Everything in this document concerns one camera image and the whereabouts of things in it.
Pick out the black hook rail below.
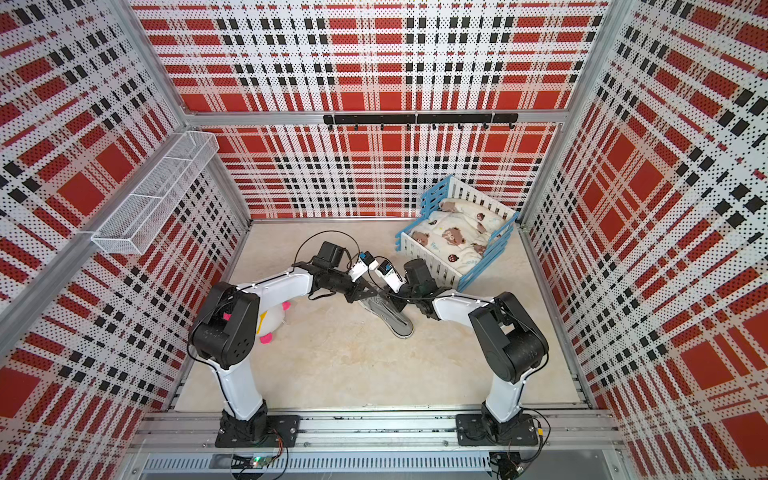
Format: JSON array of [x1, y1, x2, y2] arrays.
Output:
[[323, 113, 520, 127]]

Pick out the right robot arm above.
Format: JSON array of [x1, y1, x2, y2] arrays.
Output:
[[396, 258, 549, 446]]

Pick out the green circuit board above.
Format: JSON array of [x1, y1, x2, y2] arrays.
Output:
[[231, 455, 273, 470]]

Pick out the white blue toy crib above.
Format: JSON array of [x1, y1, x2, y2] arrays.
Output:
[[395, 176, 518, 291]]

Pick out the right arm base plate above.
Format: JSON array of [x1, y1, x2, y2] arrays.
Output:
[[455, 413, 539, 447]]

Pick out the grey canvas sneaker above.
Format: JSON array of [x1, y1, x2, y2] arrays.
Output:
[[359, 294, 414, 339]]

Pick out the bear print blanket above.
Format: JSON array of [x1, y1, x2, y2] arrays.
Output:
[[408, 199, 505, 275]]

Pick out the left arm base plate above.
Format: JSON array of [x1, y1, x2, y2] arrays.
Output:
[[215, 411, 301, 449]]

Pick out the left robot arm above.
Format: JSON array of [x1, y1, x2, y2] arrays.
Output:
[[188, 242, 377, 448]]

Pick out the pink striped plush toy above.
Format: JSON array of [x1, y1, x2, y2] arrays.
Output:
[[256, 301, 291, 344]]

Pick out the aluminium front rail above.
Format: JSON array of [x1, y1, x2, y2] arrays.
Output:
[[128, 407, 626, 453]]

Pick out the white wire mesh basket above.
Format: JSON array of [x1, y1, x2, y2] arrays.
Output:
[[91, 130, 219, 255]]

